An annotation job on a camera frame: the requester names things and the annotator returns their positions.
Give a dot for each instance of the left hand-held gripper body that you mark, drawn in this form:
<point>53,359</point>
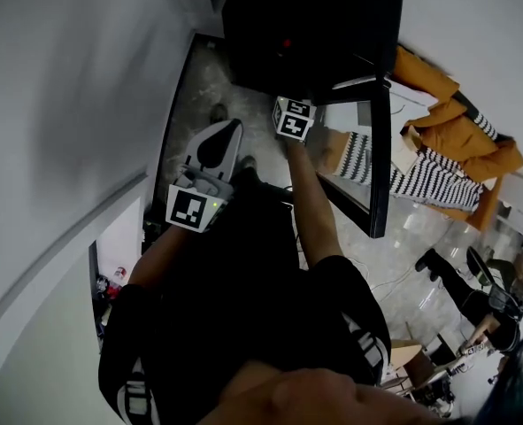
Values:
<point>186,208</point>

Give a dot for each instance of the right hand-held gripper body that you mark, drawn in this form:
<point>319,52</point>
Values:
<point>293,124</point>

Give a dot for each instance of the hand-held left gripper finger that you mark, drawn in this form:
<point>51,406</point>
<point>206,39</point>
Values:
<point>232,153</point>
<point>201,146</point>

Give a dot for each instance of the black cabinet with glass door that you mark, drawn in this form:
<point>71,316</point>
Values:
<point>314,11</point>

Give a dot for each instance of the person's right forearm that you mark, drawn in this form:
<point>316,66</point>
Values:
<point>314,202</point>

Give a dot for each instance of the person's left forearm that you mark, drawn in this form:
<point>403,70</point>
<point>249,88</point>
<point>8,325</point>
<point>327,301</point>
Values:
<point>157,255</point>

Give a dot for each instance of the person's right shoe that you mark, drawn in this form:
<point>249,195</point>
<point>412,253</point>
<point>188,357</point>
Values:
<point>248,163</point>

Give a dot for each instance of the black box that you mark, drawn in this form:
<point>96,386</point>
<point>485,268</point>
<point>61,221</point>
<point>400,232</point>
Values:
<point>151,232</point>

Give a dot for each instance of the white table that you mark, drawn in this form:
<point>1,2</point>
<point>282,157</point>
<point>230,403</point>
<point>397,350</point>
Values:
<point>119,233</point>

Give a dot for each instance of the person's black shirt torso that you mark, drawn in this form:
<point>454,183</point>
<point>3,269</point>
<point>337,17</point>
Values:
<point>243,299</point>

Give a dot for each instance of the red crumpled item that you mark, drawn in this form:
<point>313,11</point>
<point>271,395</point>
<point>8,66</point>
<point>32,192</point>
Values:
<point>113,291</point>

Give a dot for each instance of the shiny crumpled wrapper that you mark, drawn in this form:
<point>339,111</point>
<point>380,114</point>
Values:
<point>102,283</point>

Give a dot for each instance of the white paper sheet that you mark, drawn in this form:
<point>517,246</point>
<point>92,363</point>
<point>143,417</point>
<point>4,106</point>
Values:
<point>413,100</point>

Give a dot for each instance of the black white striped blanket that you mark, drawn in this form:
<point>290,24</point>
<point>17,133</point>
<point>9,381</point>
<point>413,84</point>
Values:
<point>438,184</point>

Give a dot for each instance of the orange sofa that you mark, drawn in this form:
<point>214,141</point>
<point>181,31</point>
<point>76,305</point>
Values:
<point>460,135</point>

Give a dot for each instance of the black white striped pillow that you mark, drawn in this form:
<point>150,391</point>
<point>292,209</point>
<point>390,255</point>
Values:
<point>484,124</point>

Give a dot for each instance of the person's face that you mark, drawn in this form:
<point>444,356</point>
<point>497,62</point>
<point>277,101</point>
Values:
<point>296,396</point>

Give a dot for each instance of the black office chair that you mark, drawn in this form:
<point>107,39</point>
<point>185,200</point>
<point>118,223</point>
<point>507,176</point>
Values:
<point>480,264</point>

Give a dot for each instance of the white storage furniture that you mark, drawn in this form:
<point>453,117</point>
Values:
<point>520,204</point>

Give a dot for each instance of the wooden board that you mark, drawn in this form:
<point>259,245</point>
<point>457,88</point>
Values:
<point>407,354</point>

